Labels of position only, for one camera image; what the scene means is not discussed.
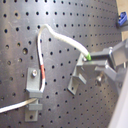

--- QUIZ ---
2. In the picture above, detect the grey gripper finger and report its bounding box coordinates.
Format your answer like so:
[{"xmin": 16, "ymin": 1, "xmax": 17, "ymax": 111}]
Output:
[
  {"xmin": 91, "ymin": 39, "xmax": 128, "ymax": 67},
  {"xmin": 81, "ymin": 62, "xmax": 128, "ymax": 95}
]

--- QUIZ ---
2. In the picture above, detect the white braided cable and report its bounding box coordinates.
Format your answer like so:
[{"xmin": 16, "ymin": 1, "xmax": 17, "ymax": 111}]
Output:
[{"xmin": 0, "ymin": 23, "xmax": 93, "ymax": 114}]

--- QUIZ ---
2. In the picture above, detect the blue object at edge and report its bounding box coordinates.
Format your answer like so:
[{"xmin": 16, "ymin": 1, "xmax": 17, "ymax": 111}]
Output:
[{"xmin": 117, "ymin": 12, "xmax": 128, "ymax": 27}]

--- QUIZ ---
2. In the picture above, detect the black perforated breadboard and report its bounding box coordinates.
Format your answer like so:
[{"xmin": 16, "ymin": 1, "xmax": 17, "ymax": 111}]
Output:
[{"xmin": 0, "ymin": 0, "xmax": 121, "ymax": 128}]

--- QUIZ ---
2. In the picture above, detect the grey cable clip centre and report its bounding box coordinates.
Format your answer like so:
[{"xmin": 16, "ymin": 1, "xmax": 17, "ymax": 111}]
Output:
[{"xmin": 67, "ymin": 54, "xmax": 86, "ymax": 95}]

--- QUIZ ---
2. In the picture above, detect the grey cable clip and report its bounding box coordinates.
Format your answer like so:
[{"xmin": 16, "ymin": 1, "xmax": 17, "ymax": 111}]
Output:
[
  {"xmin": 25, "ymin": 68, "xmax": 43, "ymax": 122},
  {"xmin": 67, "ymin": 54, "xmax": 86, "ymax": 95}
]

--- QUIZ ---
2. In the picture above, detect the grey cable clip left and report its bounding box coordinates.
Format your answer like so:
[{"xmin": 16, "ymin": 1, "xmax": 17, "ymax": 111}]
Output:
[{"xmin": 25, "ymin": 68, "xmax": 43, "ymax": 122}]

